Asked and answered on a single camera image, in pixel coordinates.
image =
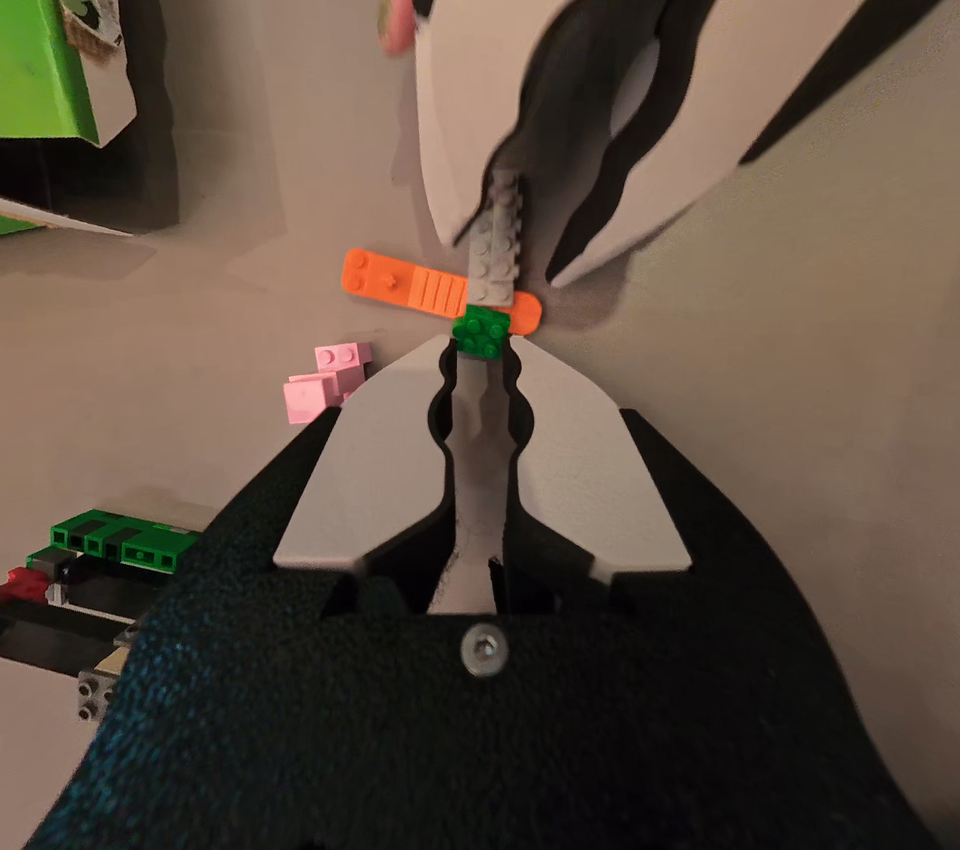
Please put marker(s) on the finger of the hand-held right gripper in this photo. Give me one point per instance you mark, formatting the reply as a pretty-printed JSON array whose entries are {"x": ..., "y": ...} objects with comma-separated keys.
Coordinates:
[
  {"x": 487, "y": 39},
  {"x": 750, "y": 77}
]

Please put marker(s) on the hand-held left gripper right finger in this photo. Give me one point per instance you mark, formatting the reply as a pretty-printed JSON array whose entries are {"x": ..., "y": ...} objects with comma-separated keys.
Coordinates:
[{"x": 592, "y": 475}]

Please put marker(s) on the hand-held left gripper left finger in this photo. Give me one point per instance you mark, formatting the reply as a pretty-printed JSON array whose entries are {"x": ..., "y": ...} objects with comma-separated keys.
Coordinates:
[{"x": 360, "y": 475}]

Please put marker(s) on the green square toy brick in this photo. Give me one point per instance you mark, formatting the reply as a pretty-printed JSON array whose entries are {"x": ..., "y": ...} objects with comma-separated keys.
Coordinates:
[{"x": 481, "y": 332}]

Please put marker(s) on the grey toy brick plate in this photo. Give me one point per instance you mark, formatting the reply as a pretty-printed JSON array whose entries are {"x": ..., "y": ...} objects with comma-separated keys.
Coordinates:
[{"x": 496, "y": 249}]

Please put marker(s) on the pink toy brick pig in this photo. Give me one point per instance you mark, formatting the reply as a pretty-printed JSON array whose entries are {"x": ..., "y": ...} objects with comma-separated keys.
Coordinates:
[{"x": 322, "y": 388}]

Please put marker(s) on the orange brick separator tool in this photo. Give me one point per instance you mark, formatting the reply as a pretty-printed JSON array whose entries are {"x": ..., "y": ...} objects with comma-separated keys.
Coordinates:
[{"x": 420, "y": 287}]

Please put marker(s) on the green grey black brick build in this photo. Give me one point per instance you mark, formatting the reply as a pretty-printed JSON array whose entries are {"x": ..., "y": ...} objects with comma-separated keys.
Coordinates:
[{"x": 112, "y": 542}]

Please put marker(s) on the green cardboard box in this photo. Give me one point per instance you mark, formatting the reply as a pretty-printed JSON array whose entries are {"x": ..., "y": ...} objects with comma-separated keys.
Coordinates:
[{"x": 37, "y": 39}]

